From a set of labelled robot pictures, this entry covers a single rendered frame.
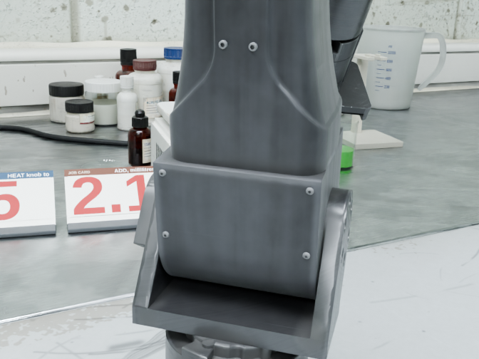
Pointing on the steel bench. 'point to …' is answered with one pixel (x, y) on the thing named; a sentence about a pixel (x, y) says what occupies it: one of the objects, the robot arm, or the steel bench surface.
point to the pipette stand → (367, 138)
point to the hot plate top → (165, 108)
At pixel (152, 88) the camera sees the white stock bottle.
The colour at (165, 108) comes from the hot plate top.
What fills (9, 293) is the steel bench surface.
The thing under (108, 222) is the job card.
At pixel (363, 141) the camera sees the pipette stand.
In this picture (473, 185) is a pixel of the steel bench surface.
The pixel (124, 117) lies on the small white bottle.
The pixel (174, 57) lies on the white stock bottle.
